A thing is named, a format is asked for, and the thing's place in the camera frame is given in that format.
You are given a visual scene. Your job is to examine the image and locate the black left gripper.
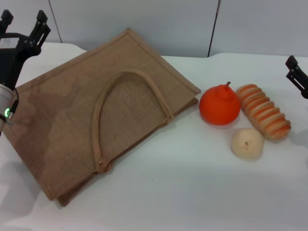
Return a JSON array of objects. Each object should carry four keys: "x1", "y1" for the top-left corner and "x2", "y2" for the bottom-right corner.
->
[{"x1": 0, "y1": 9, "x2": 52, "y2": 91}]

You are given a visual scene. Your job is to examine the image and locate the brown jute handbag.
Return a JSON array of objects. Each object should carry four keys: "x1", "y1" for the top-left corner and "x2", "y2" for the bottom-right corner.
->
[{"x1": 2, "y1": 27, "x2": 202, "y2": 207}]

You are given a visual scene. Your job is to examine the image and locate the striped orange toy bread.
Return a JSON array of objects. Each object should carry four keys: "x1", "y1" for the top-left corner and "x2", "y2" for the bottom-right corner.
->
[{"x1": 235, "y1": 83, "x2": 292, "y2": 141}]

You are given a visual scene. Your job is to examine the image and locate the pale beige toy fruit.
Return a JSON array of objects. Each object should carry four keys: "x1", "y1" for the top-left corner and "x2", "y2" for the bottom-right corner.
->
[{"x1": 231, "y1": 128, "x2": 265, "y2": 159}]

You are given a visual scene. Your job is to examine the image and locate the orange toy fruit with stem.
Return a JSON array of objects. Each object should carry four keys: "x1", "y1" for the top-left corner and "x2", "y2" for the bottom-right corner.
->
[{"x1": 199, "y1": 81, "x2": 241, "y2": 126}]

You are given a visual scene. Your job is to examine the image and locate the silver plug with black cable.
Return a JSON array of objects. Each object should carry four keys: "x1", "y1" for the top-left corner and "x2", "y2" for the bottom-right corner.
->
[{"x1": 4, "y1": 88, "x2": 19, "y2": 127}]

